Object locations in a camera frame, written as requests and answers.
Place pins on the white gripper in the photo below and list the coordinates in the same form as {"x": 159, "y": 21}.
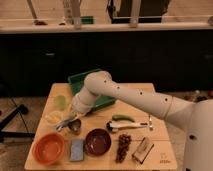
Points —
{"x": 82, "y": 103}

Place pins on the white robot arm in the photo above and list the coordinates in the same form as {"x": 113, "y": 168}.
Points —
{"x": 196, "y": 119}

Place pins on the small metal cup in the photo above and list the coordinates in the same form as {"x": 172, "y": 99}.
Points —
{"x": 75, "y": 126}

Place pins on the yellow green plastic cup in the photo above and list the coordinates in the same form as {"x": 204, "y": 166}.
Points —
{"x": 60, "y": 102}

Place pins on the blue sponge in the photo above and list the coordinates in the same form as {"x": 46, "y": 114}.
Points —
{"x": 77, "y": 150}

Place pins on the orange plastic bowl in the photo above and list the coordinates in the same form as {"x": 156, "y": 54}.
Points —
{"x": 49, "y": 149}

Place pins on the dark red bowl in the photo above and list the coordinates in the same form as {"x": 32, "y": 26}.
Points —
{"x": 97, "y": 142}

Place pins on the green plastic tray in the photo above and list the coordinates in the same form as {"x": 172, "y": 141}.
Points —
{"x": 76, "y": 82}

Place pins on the black chair base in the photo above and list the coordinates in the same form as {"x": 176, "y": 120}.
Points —
{"x": 9, "y": 120}

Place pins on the black white kitchen utensil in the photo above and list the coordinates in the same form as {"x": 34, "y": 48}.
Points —
{"x": 114, "y": 126}

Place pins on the green chili pepper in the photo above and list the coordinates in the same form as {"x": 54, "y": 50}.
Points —
{"x": 122, "y": 117}

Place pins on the wooden table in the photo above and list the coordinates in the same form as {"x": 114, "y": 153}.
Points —
{"x": 160, "y": 158}

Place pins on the bunch of dark grapes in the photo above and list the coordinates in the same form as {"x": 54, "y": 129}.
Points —
{"x": 123, "y": 147}

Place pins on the brown white box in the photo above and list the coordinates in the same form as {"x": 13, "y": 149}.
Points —
{"x": 143, "y": 150}

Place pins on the silver metal fork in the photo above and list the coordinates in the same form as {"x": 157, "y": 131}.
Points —
{"x": 150, "y": 123}

